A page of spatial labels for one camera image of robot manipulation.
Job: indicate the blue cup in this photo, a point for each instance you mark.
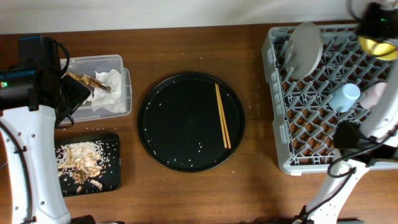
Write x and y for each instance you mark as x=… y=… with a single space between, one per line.
x=344 y=97

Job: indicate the black rectangular tray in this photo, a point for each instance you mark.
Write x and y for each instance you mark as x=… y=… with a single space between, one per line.
x=109 y=168

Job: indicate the white tissue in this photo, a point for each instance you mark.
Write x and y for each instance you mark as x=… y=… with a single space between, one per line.
x=112 y=101

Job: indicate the pink cup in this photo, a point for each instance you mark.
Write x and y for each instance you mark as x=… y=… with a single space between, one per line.
x=373 y=95

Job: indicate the grey dishwasher rack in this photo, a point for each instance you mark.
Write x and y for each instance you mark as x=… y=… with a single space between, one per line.
x=304 y=123

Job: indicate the small bottle with white cap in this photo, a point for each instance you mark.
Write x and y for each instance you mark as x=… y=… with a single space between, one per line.
x=89 y=81

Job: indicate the yellow bowl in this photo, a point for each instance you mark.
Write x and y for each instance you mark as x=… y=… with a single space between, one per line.
x=380 y=50

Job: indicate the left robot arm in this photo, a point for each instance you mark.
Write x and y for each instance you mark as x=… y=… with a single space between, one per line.
x=36 y=96

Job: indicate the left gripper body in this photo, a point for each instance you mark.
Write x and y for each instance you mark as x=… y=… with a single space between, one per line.
x=76 y=93

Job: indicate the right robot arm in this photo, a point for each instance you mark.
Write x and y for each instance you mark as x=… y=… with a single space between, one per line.
x=374 y=139

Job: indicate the grey plate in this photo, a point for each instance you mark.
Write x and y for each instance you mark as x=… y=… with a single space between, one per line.
x=304 y=51

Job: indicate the round black serving tray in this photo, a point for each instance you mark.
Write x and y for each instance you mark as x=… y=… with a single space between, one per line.
x=179 y=125

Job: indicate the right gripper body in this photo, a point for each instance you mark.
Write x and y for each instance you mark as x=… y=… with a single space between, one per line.
x=370 y=25

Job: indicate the food scraps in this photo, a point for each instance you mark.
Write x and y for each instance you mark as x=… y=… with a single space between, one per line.
x=82 y=161

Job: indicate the clear plastic bin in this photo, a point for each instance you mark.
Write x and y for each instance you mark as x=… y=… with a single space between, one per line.
x=109 y=70

